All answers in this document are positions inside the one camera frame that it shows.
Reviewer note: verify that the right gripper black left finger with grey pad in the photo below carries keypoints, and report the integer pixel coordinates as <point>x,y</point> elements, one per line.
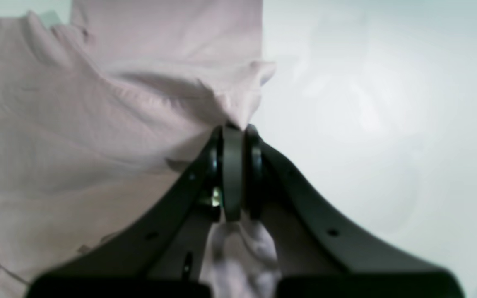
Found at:
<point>161,254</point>

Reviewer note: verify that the right gripper black right finger with grey pad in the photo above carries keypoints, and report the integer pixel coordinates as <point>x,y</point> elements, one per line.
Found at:
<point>321,252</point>

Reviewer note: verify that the mauve T-shirt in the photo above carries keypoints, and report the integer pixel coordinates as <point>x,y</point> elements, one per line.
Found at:
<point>99,116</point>

